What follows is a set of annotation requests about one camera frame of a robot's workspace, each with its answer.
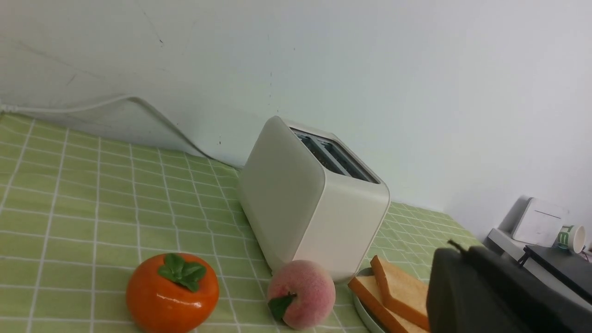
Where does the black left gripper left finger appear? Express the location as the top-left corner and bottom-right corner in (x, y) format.
(426, 248), (524, 333)

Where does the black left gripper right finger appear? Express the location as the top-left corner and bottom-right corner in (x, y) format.
(467, 246), (592, 333)

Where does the toast slice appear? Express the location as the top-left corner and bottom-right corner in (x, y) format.
(348, 276), (429, 333)
(370, 255), (431, 333)

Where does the black laptop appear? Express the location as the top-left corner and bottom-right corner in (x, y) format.
(518, 245), (592, 304)

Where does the grey side shelf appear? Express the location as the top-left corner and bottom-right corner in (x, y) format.
(487, 228), (592, 311)

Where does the white green paper cup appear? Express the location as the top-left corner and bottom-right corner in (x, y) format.
(555, 225), (586, 254)

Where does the white box device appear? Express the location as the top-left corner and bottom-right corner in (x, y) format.
(511, 197), (569, 248)

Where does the light blue round plate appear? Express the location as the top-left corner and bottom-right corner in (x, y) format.
(350, 267), (388, 333)

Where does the pink fake peach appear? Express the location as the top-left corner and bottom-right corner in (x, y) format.
(267, 260), (336, 330)

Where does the white two-slot toaster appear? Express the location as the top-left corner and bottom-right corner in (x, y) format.
(237, 116), (391, 283)

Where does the orange fake persimmon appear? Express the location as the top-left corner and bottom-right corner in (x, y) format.
(125, 253), (220, 333)

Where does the white toaster power cord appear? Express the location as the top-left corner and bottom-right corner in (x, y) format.
(0, 95), (209, 159)

